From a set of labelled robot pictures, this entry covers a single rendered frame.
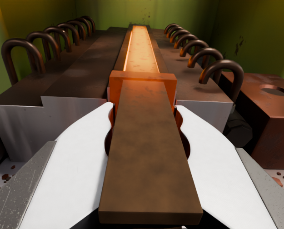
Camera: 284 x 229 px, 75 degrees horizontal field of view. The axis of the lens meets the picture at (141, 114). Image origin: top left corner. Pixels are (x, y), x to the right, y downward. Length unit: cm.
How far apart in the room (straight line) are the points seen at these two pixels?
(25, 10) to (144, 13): 34
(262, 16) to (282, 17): 5
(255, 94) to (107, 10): 49
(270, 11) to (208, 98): 29
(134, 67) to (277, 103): 14
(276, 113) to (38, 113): 21
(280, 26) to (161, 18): 33
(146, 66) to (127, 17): 45
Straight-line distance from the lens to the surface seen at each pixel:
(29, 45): 22
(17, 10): 36
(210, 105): 16
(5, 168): 22
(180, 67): 23
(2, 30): 33
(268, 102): 22
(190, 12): 63
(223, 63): 17
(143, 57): 20
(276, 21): 41
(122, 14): 61
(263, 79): 29
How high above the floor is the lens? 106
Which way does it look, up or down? 32 degrees down
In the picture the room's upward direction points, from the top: 4 degrees clockwise
